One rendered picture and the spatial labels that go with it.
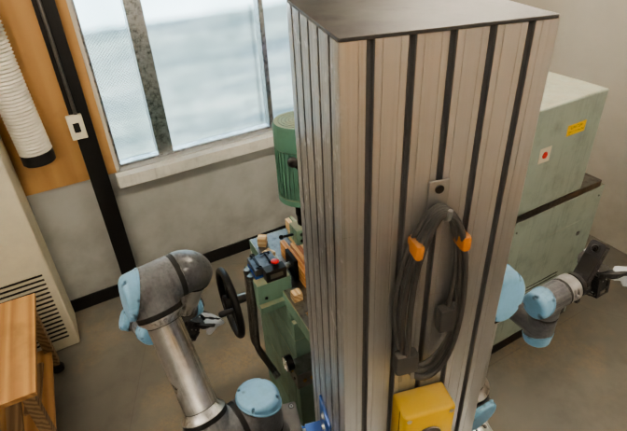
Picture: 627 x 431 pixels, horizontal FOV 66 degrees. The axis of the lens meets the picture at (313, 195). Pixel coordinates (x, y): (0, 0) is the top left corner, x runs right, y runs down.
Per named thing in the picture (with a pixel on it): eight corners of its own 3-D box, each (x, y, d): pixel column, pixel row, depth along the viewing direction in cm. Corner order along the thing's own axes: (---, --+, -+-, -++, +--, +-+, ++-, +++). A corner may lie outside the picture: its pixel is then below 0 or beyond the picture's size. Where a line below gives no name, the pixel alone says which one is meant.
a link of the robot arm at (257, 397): (292, 424, 132) (289, 393, 125) (251, 455, 125) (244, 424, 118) (268, 395, 140) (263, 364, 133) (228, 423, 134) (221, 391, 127)
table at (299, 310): (229, 257, 209) (228, 245, 206) (293, 235, 220) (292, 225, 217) (285, 355, 162) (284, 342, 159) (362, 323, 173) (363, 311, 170)
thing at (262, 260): (247, 266, 184) (245, 255, 181) (273, 257, 188) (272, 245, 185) (259, 286, 174) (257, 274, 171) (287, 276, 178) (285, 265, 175)
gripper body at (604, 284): (585, 279, 141) (557, 294, 136) (589, 254, 138) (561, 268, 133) (610, 291, 135) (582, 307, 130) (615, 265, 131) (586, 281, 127)
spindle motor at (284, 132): (271, 191, 185) (263, 116, 169) (313, 180, 191) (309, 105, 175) (290, 214, 171) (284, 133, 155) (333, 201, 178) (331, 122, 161)
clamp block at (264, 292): (246, 283, 190) (243, 265, 185) (277, 271, 195) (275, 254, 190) (259, 306, 178) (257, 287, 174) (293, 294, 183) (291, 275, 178)
